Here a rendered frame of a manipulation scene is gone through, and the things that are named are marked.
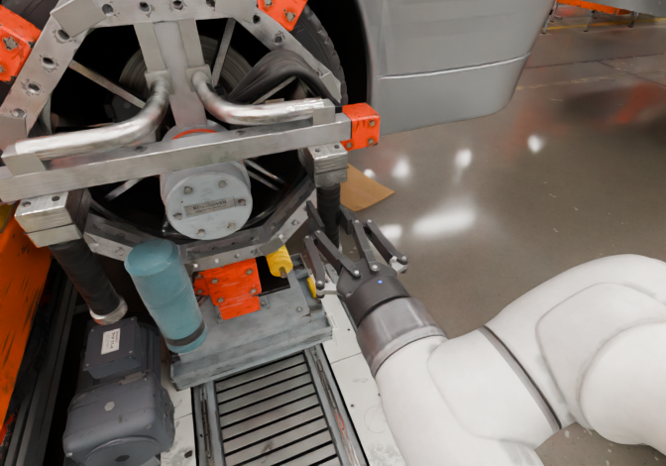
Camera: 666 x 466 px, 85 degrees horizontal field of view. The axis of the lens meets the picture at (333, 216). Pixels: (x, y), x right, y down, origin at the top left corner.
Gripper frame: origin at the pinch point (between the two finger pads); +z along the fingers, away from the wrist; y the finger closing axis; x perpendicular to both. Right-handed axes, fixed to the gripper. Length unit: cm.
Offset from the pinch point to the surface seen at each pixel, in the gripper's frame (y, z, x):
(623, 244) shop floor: 157, 26, -83
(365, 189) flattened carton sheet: 61, 108, -82
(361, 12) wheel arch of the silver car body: 20.8, 35.9, 21.2
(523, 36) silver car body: 67, 36, 13
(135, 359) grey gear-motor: -42, 16, -42
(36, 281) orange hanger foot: -59, 33, -27
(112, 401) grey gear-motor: -46, 7, -42
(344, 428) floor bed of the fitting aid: 2, -4, -75
